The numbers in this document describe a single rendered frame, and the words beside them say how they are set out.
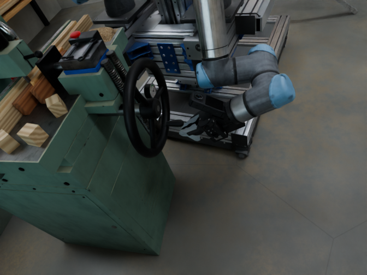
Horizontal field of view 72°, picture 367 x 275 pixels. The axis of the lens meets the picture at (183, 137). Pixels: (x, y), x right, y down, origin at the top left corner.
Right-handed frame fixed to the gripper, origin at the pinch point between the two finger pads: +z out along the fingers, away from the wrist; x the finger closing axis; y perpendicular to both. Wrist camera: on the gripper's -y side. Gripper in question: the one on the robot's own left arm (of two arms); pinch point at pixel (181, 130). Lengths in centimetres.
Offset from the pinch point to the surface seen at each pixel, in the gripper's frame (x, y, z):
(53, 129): -16.7, -30.8, 11.7
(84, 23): 34, -40, 22
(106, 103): -4.8, -23.7, 5.5
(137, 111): -3.1, -15.5, 2.0
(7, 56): -5, -48, 13
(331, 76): 108, 97, -29
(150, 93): 21.8, -7.0, 16.0
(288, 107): 79, 82, -3
